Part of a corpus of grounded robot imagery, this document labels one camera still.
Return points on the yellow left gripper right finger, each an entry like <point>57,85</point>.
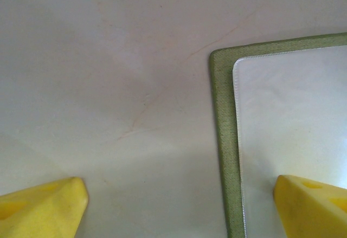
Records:
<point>314,213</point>

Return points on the green card holder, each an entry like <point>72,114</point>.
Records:
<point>287,108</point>

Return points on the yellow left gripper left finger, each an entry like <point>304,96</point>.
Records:
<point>38,211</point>

